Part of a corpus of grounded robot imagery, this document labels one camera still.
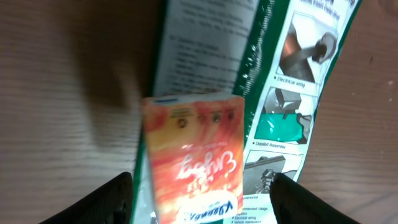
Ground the green glove package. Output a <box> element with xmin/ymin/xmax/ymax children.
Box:
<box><xmin>130</xmin><ymin>0</ymin><xmax>360</xmax><ymax>223</ymax></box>

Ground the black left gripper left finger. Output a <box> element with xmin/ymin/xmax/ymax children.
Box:
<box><xmin>40</xmin><ymin>172</ymin><xmax>133</xmax><ymax>224</ymax></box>

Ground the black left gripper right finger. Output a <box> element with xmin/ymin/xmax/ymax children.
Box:
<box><xmin>270</xmin><ymin>173</ymin><xmax>359</xmax><ymax>224</ymax></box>

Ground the orange tissue pack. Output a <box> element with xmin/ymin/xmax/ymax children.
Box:
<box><xmin>142</xmin><ymin>93</ymin><xmax>245</xmax><ymax>223</ymax></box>

